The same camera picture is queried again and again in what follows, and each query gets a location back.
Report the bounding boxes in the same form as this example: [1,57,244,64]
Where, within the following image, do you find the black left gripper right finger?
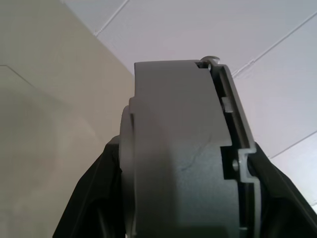
[244,141,317,238]

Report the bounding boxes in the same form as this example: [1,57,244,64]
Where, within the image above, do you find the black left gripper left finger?
[53,137,134,238]

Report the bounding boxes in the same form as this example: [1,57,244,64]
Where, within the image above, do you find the silver motor housing copper windings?
[118,59,241,238]

